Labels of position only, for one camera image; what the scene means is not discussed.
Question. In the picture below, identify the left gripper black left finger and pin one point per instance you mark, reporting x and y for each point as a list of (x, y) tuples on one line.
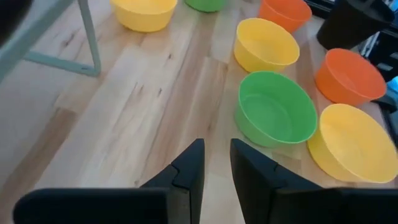
[(180, 199)]

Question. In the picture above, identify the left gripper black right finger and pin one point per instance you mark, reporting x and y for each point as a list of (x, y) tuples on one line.
[(267, 193)]

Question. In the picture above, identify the green plastic mini bowl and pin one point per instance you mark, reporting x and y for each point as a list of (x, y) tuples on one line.
[(205, 4), (273, 109)]

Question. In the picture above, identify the yellow plastic mini bowl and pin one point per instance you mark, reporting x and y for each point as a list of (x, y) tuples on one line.
[(354, 146), (264, 43), (143, 15)]

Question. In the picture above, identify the orange-red plastic mini bowl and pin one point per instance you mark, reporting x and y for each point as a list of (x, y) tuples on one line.
[(283, 12), (348, 77)]

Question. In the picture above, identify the pale green perforated metal rack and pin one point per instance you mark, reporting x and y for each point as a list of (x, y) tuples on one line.
[(91, 40)]

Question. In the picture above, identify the black plant pot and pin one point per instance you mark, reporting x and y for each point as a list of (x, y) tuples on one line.
[(351, 21)]

